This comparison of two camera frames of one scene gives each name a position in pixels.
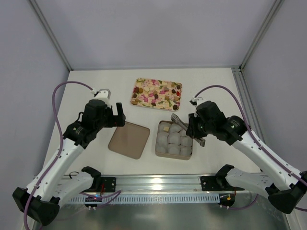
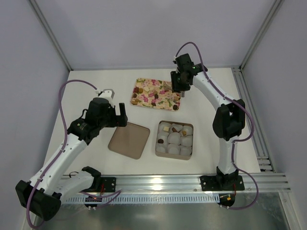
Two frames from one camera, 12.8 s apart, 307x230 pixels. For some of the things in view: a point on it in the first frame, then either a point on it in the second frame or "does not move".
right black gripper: x=192 y=128 to x=177 y=85
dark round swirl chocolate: x=175 y=107 does not move
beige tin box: x=172 y=141 does not move
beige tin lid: x=130 y=140 does not move
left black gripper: x=115 y=119 does not move
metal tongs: x=174 y=118 to x=181 y=93
